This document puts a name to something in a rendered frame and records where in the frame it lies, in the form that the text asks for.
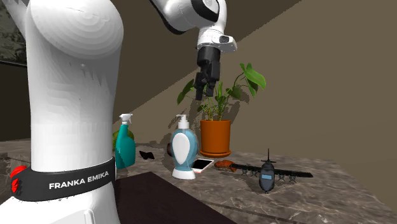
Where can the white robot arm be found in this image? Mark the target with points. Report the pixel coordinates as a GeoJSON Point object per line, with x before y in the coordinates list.
{"type": "Point", "coordinates": [71, 93]}

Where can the green round object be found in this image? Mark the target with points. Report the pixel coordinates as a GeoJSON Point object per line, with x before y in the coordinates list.
{"type": "Point", "coordinates": [115, 138]}

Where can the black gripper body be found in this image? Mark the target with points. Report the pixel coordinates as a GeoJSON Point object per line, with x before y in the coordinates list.
{"type": "Point", "coordinates": [208, 60]}

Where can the teal spray bottle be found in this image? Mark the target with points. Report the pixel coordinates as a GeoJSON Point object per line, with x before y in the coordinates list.
{"type": "Point", "coordinates": [125, 149]}

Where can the small black object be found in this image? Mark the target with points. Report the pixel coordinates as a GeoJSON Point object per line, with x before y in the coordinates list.
{"type": "Point", "coordinates": [146, 155]}

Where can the dark toy airplane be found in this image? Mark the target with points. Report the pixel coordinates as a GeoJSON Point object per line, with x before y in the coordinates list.
{"type": "Point", "coordinates": [266, 176]}

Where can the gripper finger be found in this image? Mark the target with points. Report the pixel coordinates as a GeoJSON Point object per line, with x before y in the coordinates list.
{"type": "Point", "coordinates": [200, 86]}
{"type": "Point", "coordinates": [212, 82]}

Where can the white smartphone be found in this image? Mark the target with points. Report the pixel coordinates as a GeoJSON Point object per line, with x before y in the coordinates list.
{"type": "Point", "coordinates": [202, 165]}

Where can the blue white soap dispenser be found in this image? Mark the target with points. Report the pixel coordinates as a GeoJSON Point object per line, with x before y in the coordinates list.
{"type": "Point", "coordinates": [183, 149]}

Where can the orange brown lumpy object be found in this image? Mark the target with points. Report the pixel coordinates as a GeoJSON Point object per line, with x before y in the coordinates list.
{"type": "Point", "coordinates": [225, 164]}

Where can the green plant in orange pot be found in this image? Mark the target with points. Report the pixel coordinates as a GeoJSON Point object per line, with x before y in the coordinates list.
{"type": "Point", "coordinates": [215, 136]}

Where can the dark robot stand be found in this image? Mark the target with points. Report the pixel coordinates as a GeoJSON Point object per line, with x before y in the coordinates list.
{"type": "Point", "coordinates": [155, 201]}

